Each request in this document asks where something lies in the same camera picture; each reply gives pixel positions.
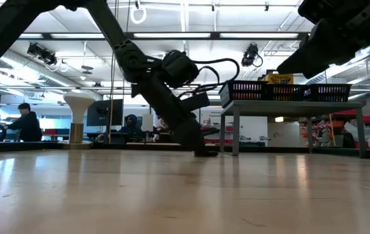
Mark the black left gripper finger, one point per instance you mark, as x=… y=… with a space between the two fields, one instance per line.
x=192 y=136

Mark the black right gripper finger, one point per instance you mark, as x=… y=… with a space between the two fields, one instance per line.
x=318 y=55

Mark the black plastic mesh basket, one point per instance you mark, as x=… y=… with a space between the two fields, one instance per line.
x=288 y=92
x=243 y=92
x=329 y=93

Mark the yellow green markers box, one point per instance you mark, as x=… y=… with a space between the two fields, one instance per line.
x=279 y=79

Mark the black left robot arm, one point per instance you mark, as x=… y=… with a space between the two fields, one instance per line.
x=129 y=61

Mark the black background robot arm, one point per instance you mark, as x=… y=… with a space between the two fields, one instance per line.
x=210 y=131

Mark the person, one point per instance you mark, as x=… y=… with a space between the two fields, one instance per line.
x=27 y=125
x=132 y=125

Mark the grey perforated metal shelf riser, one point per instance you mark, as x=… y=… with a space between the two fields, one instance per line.
x=285 y=108

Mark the black computer monitor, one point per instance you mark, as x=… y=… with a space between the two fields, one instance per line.
x=105 y=113

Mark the shelving with red bins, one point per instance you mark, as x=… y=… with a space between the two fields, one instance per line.
x=334 y=125

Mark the white mushroom table lamp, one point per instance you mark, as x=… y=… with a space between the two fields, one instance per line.
x=79 y=104

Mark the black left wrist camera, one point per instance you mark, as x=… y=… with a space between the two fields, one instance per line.
x=196 y=101

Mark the black ceiling camera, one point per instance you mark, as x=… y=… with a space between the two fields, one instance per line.
x=41 y=53
x=249 y=55

